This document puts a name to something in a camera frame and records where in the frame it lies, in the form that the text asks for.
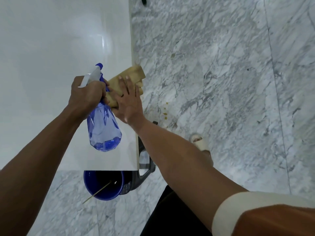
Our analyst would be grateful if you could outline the person's white shirt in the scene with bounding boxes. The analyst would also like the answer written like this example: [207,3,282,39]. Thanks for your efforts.
[211,191,315,236]

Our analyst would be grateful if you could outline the person's right forearm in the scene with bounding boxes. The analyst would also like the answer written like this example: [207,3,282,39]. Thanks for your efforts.
[134,116,248,231]

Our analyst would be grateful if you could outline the white glossy table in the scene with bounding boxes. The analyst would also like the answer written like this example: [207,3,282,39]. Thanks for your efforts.
[0,0,140,172]

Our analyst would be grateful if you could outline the blue spray bottle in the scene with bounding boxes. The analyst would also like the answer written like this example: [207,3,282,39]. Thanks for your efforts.
[77,63,122,152]

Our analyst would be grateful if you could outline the person's left hand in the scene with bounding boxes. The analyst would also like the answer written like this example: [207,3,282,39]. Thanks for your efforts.
[68,75,111,120]

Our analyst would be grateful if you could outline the person's black shorts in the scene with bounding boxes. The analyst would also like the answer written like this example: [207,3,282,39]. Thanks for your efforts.
[139,185,213,236]

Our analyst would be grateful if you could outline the person's right leg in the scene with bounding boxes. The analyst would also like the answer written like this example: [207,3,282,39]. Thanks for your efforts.
[202,149,214,167]

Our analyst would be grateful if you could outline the person's right hand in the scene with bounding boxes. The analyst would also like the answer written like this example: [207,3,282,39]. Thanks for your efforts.
[111,75,146,128]

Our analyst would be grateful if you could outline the beige slipper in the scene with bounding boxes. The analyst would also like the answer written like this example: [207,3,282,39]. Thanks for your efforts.
[189,134,211,155]

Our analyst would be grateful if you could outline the thin stirring stick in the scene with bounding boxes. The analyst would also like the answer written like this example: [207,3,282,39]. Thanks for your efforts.
[82,182,113,204]

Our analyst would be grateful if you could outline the black plastic stool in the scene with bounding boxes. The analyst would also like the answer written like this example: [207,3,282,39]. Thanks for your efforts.
[119,121,159,195]

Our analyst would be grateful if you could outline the person's left forearm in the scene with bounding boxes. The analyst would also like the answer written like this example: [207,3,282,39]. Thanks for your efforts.
[0,105,83,236]

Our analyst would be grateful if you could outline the brown cleaning cloth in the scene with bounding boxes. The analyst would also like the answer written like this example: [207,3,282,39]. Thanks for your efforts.
[105,65,146,108]

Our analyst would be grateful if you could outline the blue plastic bucket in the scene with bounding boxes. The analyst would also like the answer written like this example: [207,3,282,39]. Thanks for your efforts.
[83,170,125,201]

